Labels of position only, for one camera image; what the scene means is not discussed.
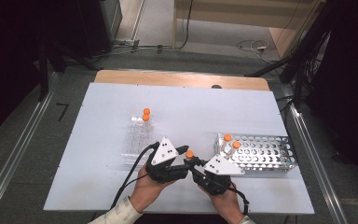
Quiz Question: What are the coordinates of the black cabinet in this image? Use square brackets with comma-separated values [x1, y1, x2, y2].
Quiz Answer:
[74, 0, 123, 59]

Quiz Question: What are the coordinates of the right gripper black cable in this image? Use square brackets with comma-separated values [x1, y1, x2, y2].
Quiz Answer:
[227, 182, 251, 217]

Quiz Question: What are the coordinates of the person's right white sleeve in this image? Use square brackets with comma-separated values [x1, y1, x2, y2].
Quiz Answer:
[237, 215, 257, 224]

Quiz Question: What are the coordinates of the clear plastic tube rack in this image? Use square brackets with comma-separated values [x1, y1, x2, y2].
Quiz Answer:
[120, 113, 155, 171]

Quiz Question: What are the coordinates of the person's white sleeve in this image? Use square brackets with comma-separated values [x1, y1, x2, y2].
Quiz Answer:
[88, 195, 144, 224]
[237, 215, 257, 224]

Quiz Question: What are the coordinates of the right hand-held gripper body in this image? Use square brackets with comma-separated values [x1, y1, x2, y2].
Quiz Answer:
[191, 154, 246, 197]

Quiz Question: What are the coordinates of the beige wooden furniture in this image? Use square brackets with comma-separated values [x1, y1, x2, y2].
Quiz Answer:
[172, 0, 325, 59]

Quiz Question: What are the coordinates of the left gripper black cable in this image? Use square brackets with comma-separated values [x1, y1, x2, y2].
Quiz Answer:
[109, 142, 161, 210]

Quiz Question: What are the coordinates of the person's left white sleeve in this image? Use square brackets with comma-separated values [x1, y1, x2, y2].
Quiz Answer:
[88, 195, 144, 224]

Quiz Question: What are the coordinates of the person's right hand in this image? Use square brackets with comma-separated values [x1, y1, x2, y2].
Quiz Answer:
[198, 182, 246, 224]

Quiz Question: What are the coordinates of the person's left hand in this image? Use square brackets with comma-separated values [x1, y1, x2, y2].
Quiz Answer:
[129, 165, 176, 215]

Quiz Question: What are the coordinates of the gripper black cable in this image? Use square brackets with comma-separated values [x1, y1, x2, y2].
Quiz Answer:
[109, 142, 161, 210]
[227, 182, 251, 217]

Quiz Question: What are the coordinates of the perforated metal tube rack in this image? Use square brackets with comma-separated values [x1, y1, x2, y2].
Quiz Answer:
[213, 133, 299, 174]

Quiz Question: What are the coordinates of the aluminium floor rail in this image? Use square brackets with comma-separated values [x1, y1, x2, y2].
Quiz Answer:
[0, 72, 60, 224]
[280, 83, 350, 224]

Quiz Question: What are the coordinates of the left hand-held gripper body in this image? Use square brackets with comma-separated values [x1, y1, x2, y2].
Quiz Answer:
[145, 135, 190, 184]

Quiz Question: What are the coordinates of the black hanging cable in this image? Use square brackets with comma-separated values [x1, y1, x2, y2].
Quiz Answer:
[175, 0, 195, 50]

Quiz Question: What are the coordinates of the black stand with cables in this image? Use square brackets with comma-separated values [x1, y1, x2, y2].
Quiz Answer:
[245, 0, 337, 108]

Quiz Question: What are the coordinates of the wooden table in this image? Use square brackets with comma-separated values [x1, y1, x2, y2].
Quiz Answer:
[93, 69, 270, 91]

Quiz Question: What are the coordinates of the white coiled cable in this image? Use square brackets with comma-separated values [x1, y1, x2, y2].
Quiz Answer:
[236, 39, 270, 56]

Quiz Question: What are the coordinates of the white board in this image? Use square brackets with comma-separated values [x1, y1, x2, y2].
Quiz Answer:
[42, 81, 315, 216]

